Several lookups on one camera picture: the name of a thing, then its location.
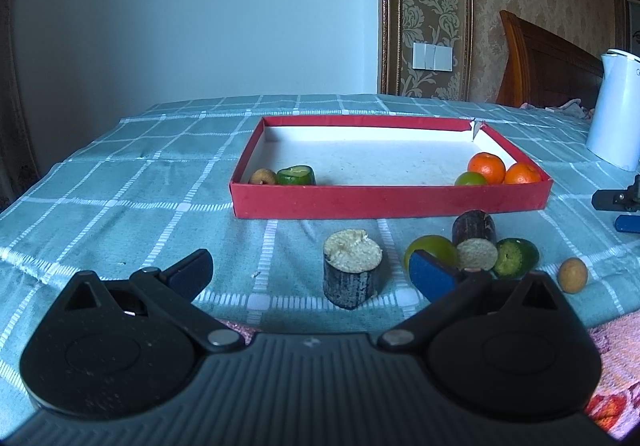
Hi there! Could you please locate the dark sugarcane piece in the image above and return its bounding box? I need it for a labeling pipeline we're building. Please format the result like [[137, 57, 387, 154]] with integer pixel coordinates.
[[322, 229, 384, 311], [451, 209, 499, 271]]

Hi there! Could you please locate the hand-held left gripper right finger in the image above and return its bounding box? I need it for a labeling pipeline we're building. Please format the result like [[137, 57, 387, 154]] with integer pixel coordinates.
[[377, 249, 576, 355]]

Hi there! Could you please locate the pink crumpled cloth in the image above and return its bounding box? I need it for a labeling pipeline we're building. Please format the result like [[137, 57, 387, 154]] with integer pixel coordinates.
[[520, 98, 596, 119]]

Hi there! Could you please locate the white wall light switch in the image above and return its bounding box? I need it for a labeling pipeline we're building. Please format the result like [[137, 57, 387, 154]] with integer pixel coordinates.
[[413, 42, 455, 72]]

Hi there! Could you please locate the teal checked tablecloth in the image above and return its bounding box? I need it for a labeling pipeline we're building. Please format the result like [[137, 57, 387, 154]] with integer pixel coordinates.
[[0, 93, 640, 446]]

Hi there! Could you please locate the brown wall moulding frame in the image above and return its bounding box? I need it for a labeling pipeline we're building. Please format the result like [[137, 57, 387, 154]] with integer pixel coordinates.
[[376, 0, 474, 101]]

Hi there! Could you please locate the red shallow cardboard box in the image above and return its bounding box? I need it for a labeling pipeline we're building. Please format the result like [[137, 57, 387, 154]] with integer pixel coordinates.
[[229, 115, 554, 221]]

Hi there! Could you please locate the white electric kettle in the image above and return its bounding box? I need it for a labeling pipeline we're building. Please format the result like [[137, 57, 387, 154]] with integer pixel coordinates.
[[585, 48, 640, 173]]

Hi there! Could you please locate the wooden headboard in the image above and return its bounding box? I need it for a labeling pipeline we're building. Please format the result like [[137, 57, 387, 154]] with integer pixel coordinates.
[[495, 10, 606, 109]]

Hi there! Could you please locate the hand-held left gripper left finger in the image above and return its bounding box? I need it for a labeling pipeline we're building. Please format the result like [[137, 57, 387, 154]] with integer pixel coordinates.
[[54, 248, 246, 355]]

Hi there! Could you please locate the pink floral towel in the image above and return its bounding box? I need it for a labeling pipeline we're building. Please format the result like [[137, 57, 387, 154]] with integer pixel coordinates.
[[582, 323, 640, 437]]

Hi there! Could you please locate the green cut citrus piece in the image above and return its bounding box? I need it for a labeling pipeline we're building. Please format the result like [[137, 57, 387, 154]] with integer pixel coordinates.
[[276, 165, 317, 187], [492, 238, 540, 279]]

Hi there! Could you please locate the small brown longan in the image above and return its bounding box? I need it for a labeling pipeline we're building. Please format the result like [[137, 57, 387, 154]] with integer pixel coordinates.
[[557, 257, 589, 295]]

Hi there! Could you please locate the orange tangerine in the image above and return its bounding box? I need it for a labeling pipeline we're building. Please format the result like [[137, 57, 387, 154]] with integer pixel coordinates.
[[503, 162, 543, 185], [468, 152, 507, 185]]

